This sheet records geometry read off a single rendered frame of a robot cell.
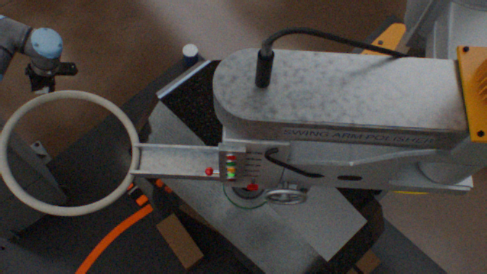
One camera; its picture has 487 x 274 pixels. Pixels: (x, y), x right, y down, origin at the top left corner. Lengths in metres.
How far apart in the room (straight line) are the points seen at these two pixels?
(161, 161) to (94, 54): 1.73
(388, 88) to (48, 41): 1.03
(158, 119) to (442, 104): 1.34
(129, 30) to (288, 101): 2.42
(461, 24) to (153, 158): 1.21
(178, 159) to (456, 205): 1.91
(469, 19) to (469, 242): 1.67
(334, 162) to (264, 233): 0.67
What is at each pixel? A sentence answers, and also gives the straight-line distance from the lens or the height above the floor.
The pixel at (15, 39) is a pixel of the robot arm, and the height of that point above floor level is 1.54.
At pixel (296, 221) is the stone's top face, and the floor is 0.83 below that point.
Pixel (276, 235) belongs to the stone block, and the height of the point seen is 0.77.
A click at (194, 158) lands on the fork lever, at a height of 1.05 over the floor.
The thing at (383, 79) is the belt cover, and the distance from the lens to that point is 1.29.
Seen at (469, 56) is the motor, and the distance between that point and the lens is 1.39.
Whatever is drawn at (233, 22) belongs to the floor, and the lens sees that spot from 3.48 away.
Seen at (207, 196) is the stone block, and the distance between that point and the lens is 2.14.
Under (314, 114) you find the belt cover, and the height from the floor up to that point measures 1.70.
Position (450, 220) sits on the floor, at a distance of 3.13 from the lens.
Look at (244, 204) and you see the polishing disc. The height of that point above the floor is 0.88.
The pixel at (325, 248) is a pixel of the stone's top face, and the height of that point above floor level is 0.83.
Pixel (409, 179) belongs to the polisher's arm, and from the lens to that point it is 1.70.
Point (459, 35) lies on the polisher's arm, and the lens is 1.75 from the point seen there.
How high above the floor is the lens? 2.74
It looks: 65 degrees down
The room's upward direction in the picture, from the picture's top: 5 degrees clockwise
